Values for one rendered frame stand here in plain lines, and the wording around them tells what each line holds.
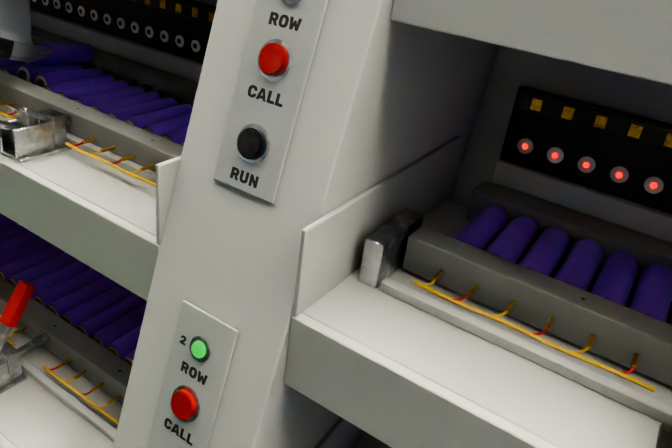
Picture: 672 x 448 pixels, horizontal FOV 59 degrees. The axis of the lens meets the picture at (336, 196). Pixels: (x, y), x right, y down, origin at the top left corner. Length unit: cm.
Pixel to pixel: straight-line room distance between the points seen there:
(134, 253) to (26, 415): 20
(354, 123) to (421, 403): 13
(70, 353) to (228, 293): 24
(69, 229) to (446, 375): 26
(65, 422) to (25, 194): 18
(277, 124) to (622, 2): 16
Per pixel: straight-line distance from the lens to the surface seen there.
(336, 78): 28
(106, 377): 51
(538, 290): 32
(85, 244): 41
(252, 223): 31
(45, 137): 47
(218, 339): 33
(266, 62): 30
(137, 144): 43
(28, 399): 54
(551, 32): 26
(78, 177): 43
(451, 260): 33
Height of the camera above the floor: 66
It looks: 11 degrees down
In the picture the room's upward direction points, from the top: 16 degrees clockwise
